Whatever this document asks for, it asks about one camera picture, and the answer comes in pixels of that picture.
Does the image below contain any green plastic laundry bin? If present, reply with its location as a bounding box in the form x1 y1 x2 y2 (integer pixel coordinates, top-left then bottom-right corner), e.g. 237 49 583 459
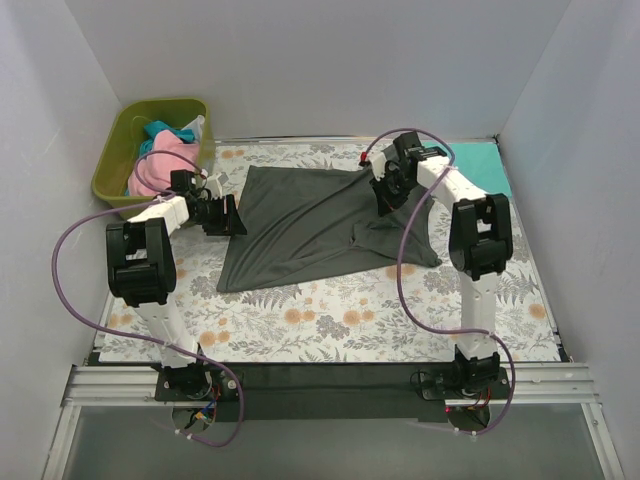
91 97 214 218

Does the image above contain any white plastic bag in bin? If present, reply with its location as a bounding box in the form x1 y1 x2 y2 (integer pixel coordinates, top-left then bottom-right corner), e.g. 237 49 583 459
182 115 205 143

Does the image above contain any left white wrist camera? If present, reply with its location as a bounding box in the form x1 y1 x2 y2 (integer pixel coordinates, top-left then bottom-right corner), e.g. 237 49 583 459
200 171 228 198

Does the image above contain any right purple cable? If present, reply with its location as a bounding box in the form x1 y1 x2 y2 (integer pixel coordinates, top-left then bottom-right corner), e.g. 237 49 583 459
364 127 517 437

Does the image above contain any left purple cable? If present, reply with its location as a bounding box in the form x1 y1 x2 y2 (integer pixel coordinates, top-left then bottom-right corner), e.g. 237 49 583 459
51 151 249 447

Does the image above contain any dark grey t shirt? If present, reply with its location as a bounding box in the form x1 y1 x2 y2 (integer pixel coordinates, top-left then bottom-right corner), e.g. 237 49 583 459
217 166 442 293

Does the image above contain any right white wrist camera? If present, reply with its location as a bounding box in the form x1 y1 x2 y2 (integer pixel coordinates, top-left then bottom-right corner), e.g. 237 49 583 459
359 151 388 182

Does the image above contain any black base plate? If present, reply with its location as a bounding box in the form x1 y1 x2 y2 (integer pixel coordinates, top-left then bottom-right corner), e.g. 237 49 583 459
154 362 510 422

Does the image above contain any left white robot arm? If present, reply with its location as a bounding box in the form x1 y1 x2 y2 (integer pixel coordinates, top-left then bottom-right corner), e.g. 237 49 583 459
106 170 247 400

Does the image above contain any purple cable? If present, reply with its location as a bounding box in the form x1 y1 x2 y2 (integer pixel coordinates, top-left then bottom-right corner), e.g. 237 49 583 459
364 127 517 437
51 151 249 447

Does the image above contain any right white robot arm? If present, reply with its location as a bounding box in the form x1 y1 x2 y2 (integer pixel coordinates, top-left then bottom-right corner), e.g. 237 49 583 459
359 128 513 398

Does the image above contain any folded teal t shirt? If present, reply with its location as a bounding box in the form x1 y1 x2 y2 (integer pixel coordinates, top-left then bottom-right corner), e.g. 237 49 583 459
450 142 512 198

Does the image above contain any teal cloth in bin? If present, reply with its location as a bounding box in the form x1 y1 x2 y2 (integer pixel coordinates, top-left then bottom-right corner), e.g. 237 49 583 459
138 120 199 155

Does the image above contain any pink t shirt in bin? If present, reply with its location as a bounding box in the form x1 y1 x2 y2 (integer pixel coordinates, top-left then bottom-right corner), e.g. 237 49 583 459
127 131 200 196

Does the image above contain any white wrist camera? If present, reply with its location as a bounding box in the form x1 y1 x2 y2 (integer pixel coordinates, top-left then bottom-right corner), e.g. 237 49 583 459
359 151 388 182
200 171 228 198

